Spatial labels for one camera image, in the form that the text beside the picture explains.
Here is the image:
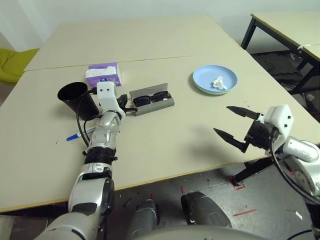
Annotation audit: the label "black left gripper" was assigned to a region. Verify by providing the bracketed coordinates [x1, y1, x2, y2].
[116, 94, 138, 113]

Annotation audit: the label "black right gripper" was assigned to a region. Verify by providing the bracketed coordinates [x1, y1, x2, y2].
[212, 106, 279, 154]

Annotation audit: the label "black sunglasses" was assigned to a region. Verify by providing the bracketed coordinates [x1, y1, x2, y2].
[132, 91, 172, 107]

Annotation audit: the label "grey glasses case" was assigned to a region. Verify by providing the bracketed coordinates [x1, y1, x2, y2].
[129, 82, 175, 117]

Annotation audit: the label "white tissue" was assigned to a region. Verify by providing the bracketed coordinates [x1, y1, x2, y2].
[211, 76, 228, 91]

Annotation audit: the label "blue plate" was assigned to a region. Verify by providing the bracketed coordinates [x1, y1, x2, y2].
[192, 64, 239, 95]

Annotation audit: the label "purple tissue box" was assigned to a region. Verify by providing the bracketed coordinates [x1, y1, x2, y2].
[85, 62, 123, 88]

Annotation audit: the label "black table base bar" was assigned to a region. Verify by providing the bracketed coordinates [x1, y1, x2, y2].
[234, 158, 276, 183]
[0, 202, 70, 218]

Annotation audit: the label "black plastic cup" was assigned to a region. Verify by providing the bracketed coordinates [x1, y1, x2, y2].
[57, 81, 100, 120]

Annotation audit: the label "white marker with blue cap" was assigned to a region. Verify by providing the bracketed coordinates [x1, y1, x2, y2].
[65, 126, 96, 142]

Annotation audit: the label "grey right robot leg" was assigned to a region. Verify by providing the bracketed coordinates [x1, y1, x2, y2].
[180, 191, 232, 228]

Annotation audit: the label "grey robot leg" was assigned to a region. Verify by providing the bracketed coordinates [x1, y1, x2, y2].
[180, 191, 232, 228]
[127, 198, 161, 240]

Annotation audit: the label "beige side table black legs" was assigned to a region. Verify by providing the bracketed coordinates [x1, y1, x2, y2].
[241, 12, 320, 95]

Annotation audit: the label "grey left robot leg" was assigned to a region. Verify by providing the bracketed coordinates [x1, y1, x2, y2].
[127, 198, 161, 240]

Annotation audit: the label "grey robot torso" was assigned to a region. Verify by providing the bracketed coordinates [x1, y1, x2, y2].
[122, 223, 271, 240]

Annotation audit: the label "yellow-green chair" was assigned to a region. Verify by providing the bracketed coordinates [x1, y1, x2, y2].
[0, 48, 40, 85]

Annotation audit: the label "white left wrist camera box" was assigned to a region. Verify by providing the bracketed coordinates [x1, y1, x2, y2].
[96, 81, 126, 121]

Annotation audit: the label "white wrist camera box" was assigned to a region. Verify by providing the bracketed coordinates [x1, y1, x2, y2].
[96, 81, 126, 121]
[264, 104, 296, 157]

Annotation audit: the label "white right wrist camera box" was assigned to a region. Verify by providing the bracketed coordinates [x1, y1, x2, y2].
[264, 104, 296, 157]

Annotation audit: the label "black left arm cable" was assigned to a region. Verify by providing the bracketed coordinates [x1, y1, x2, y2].
[76, 87, 101, 148]

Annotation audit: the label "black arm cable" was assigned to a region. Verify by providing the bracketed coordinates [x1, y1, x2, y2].
[76, 87, 101, 148]
[269, 127, 320, 205]

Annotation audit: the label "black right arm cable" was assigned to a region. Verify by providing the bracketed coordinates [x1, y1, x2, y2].
[269, 127, 320, 205]

